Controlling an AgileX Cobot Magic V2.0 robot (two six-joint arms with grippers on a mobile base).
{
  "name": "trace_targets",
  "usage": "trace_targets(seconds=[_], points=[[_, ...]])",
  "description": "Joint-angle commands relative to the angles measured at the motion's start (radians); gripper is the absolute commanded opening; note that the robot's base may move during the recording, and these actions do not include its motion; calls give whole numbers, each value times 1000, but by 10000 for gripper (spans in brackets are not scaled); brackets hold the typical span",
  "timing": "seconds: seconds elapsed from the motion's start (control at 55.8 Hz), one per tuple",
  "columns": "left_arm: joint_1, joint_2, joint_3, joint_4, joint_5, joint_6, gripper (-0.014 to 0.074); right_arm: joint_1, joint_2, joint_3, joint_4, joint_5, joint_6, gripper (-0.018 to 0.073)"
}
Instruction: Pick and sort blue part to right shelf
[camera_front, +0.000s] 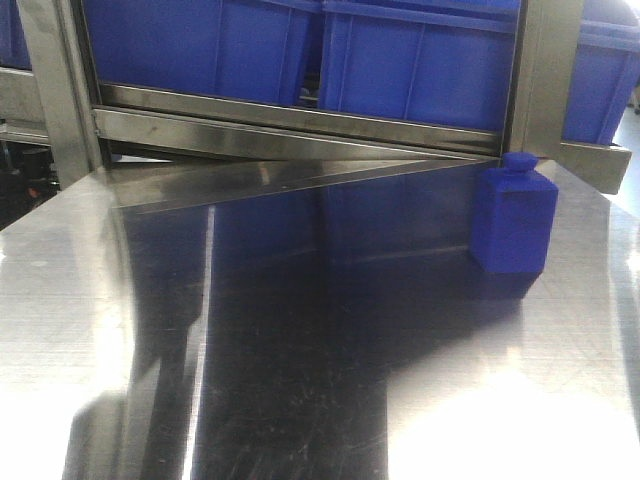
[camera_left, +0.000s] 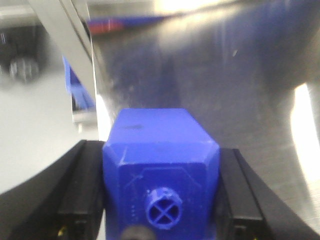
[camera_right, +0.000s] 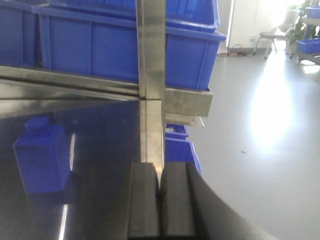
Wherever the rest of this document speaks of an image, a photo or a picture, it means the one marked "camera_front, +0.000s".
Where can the blue bottle-shaped part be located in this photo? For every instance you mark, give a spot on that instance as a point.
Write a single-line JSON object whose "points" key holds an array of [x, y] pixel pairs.
{"points": [[513, 213]]}

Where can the stainless steel shelf rack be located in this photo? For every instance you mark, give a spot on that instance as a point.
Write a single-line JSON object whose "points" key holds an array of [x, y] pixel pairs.
{"points": [[60, 103]]}

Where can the blue plastic bin left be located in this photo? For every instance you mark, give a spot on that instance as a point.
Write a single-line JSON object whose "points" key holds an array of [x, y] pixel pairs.
{"points": [[251, 50]]}

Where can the blue plastic bin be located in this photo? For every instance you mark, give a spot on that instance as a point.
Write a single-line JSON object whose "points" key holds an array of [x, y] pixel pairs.
{"points": [[606, 69], [443, 63], [251, 50]]}

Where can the blue plastic bin middle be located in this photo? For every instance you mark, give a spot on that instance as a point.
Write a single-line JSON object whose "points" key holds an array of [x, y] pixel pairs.
{"points": [[443, 63]]}

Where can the blue plastic bin right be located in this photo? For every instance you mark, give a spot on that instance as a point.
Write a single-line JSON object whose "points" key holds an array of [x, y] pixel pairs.
{"points": [[606, 69]]}

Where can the blue bin far left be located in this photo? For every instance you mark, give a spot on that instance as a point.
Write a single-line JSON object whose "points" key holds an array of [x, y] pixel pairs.
{"points": [[14, 52]]}

